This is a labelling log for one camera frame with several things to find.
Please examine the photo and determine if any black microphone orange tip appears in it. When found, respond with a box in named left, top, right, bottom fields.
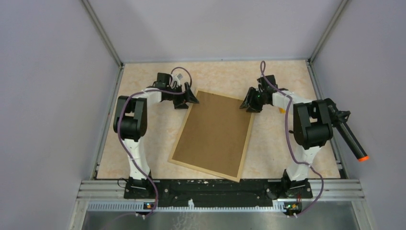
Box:
left=323, top=98, right=370, bottom=162

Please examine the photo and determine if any purple cable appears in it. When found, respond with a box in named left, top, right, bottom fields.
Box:
left=260, top=61, right=325, bottom=218
left=117, top=67, right=193, bottom=219

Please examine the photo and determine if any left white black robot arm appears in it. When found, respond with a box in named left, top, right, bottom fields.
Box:
left=113, top=72, right=199, bottom=199

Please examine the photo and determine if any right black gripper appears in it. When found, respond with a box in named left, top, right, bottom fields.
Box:
left=239, top=88, right=266, bottom=114

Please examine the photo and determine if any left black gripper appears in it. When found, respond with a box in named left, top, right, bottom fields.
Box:
left=166, top=82, right=199, bottom=110

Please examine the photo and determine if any black microphone tripod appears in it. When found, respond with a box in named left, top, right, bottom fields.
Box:
left=330, top=111, right=351, bottom=127

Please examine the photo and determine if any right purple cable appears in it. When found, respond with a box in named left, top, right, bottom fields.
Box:
left=260, top=61, right=325, bottom=218

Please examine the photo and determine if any light wooden picture frame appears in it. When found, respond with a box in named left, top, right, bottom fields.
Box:
left=167, top=90, right=256, bottom=183

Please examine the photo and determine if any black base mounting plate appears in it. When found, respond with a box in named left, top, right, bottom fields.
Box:
left=124, top=178, right=313, bottom=208

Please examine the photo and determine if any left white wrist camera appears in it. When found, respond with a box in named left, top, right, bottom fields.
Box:
left=170, top=74, right=183, bottom=88

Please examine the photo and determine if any white toothed cable rail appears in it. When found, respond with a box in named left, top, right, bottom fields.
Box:
left=87, top=200, right=286, bottom=213

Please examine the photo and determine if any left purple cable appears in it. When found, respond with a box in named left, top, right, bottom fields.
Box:
left=117, top=67, right=193, bottom=219

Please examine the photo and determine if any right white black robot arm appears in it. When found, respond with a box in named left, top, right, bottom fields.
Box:
left=240, top=75, right=333, bottom=199

